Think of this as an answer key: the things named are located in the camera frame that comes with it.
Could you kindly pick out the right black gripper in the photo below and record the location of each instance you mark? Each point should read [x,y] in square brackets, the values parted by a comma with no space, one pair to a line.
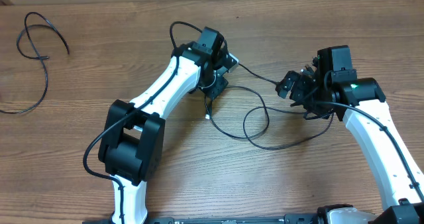
[301,83]

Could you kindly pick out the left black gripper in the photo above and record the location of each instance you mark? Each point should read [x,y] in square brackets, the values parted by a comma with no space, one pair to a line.
[214,90]

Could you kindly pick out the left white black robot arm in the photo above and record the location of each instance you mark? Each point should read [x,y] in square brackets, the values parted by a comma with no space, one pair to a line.
[129,149]

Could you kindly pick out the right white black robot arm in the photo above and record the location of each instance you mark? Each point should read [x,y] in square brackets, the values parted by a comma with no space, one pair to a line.
[330,86]

